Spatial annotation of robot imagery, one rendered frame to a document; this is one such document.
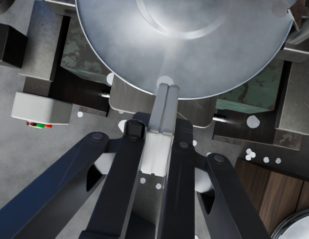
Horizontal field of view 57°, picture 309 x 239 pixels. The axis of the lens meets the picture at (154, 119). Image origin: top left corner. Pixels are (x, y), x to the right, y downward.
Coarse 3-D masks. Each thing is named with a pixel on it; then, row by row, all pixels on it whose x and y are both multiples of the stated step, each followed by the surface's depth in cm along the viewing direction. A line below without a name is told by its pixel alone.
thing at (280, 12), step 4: (280, 0) 38; (276, 4) 38; (280, 4) 37; (284, 4) 37; (272, 8) 38; (276, 8) 37; (280, 8) 37; (284, 8) 37; (276, 12) 37; (280, 12) 37; (284, 12) 37; (276, 16) 37; (280, 16) 37; (284, 16) 37
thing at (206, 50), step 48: (96, 0) 38; (144, 0) 37; (192, 0) 37; (240, 0) 38; (288, 0) 37; (96, 48) 38; (144, 48) 38; (192, 48) 38; (240, 48) 37; (192, 96) 37
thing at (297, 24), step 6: (300, 0) 37; (294, 6) 37; (300, 6) 37; (294, 12) 37; (300, 12) 37; (306, 12) 37; (294, 18) 37; (300, 18) 37; (294, 24) 37; (300, 24) 37
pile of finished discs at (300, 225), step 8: (288, 216) 79; (296, 216) 77; (304, 216) 75; (280, 224) 79; (288, 224) 76; (296, 224) 75; (304, 224) 75; (280, 232) 76; (288, 232) 75; (296, 232) 75; (304, 232) 75
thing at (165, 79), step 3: (165, 75) 38; (159, 78) 38; (162, 78) 38; (165, 78) 38; (168, 78) 38; (171, 78) 38; (159, 81) 38; (162, 81) 38; (165, 81) 38; (168, 81) 38; (171, 81) 38; (156, 84) 38; (168, 84) 38; (171, 84) 38
